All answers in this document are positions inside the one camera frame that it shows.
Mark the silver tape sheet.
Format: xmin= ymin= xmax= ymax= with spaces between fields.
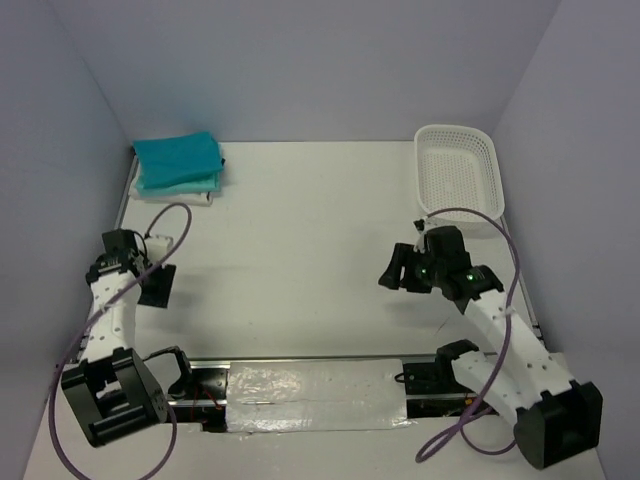
xmin=226 ymin=359 xmax=410 ymax=433

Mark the white and green t-shirt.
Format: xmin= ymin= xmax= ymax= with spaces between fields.
xmin=128 ymin=185 xmax=221 ymax=206

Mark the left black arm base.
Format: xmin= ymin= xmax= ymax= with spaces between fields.
xmin=143 ymin=346 xmax=230 ymax=432

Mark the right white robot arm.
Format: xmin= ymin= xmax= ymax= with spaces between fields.
xmin=378 ymin=226 xmax=603 ymax=470

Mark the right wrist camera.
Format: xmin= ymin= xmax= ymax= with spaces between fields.
xmin=413 ymin=217 xmax=431 ymax=253

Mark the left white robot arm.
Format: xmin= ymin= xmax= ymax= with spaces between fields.
xmin=61 ymin=229 xmax=196 ymax=448

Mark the white plastic laundry basket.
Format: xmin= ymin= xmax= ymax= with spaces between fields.
xmin=414 ymin=124 xmax=505 ymax=229

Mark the teal t-shirt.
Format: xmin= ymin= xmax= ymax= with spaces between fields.
xmin=133 ymin=131 xmax=224 ymax=189

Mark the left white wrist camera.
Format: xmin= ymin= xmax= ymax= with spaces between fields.
xmin=144 ymin=235 xmax=174 ymax=263

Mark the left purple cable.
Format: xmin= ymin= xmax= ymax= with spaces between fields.
xmin=48 ymin=203 xmax=194 ymax=480

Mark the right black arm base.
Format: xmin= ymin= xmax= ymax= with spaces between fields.
xmin=394 ymin=340 xmax=479 ymax=396

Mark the light mint t-shirt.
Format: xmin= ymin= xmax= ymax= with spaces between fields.
xmin=129 ymin=173 xmax=221 ymax=198

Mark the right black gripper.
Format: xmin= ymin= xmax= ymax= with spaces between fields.
xmin=377 ymin=241 xmax=445 ymax=293

